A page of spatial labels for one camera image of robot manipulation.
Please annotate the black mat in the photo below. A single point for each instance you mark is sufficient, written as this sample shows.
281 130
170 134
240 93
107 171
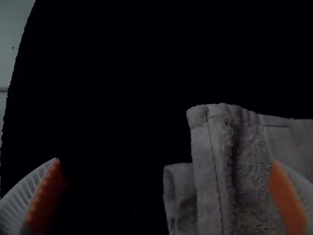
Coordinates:
122 73

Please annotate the pale towel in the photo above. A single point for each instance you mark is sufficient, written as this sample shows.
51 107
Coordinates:
232 171

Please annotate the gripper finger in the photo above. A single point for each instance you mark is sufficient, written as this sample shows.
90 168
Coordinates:
31 195
291 198

